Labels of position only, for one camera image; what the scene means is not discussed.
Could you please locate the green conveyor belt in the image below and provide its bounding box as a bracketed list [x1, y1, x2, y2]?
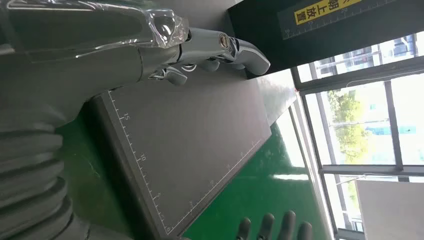
[183, 109, 333, 240]

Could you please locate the black machine column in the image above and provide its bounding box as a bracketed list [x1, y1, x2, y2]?
[227, 0, 424, 79]

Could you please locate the white panel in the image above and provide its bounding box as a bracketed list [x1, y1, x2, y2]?
[354, 179, 424, 240]

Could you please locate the dark green table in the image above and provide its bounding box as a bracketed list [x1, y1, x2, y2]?
[55, 109, 142, 240]

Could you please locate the black scale platform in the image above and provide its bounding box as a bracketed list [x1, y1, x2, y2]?
[87, 66, 298, 238]

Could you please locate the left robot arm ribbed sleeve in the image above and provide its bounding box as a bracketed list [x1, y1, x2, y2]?
[0, 123, 75, 240]

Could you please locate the yellow warning label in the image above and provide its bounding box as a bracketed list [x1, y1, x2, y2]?
[293, 0, 363, 26]

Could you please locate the aluminium conveyor frame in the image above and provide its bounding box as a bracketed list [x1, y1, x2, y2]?
[287, 96, 336, 240]

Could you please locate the dark window frame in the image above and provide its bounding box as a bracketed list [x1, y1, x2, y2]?
[290, 31, 424, 240]

